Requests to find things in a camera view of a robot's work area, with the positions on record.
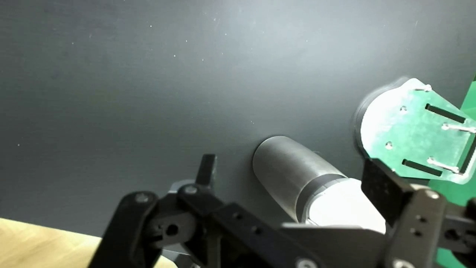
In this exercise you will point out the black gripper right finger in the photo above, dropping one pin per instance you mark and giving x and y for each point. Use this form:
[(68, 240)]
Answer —
[(425, 228)]

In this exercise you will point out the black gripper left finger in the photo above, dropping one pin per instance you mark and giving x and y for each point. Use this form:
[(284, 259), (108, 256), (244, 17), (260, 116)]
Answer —
[(163, 233)]

